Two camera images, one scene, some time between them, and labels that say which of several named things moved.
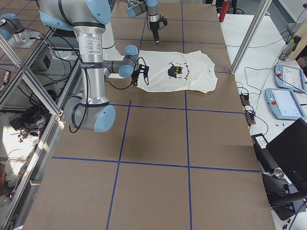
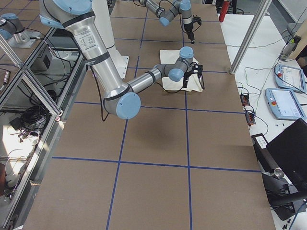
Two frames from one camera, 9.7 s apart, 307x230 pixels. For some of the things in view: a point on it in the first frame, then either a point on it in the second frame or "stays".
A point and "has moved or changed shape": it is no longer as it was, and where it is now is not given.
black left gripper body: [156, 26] -> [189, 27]
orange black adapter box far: [244, 99] stays
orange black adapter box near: [250, 118] stays
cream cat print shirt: [173, 72] has moved or changed shape
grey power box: [43, 63] stays
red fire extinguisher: [225, 7] stays
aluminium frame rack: [32, 95] stays
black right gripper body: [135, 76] -> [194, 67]
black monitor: [289, 151] stays
